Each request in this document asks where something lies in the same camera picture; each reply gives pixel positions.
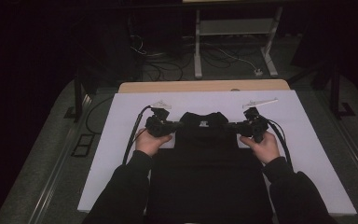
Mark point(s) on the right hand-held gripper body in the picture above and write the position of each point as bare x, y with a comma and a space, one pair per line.
254, 124

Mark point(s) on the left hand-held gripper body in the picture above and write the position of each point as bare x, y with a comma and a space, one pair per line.
158, 124

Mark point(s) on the black tank top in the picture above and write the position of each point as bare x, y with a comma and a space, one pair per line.
205, 174

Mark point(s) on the person's left hand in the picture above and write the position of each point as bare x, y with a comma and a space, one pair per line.
150, 143

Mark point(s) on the person's right hand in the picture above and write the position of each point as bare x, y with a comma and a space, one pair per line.
265, 149

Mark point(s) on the white board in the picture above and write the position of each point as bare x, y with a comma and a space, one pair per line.
307, 124

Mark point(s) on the black metal stand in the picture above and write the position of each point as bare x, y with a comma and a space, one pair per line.
335, 90
78, 93

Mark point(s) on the white metal desk frame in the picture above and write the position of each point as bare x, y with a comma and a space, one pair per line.
230, 27

